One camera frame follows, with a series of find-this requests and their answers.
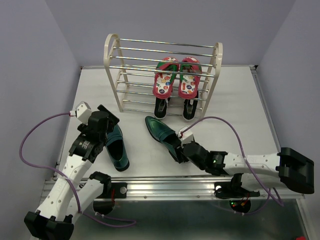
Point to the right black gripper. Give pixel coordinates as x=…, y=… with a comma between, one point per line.
x=181, y=152

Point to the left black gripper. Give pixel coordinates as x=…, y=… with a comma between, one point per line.
x=112, y=119

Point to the green loafer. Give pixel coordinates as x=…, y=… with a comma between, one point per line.
x=166, y=136
x=116, y=149

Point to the black sneaker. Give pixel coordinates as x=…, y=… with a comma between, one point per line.
x=189, y=109
x=160, y=109

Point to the pink kids sandal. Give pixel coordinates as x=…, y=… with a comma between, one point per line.
x=163, y=80
x=189, y=78

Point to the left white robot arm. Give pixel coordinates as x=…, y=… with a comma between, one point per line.
x=56, y=216

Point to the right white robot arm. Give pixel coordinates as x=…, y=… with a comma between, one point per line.
x=287, y=168

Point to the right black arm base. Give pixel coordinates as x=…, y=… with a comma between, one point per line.
x=239, y=199

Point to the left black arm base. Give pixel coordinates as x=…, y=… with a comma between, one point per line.
x=106, y=202

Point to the cream and chrome shoe shelf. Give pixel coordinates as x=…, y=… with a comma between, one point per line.
x=130, y=65

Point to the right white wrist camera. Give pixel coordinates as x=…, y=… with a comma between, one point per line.
x=185, y=135

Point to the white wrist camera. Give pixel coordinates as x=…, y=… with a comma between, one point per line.
x=185, y=135
x=82, y=112

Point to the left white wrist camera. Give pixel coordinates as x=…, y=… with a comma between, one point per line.
x=82, y=112

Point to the aluminium mounting rail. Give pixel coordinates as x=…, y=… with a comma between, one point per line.
x=199, y=188

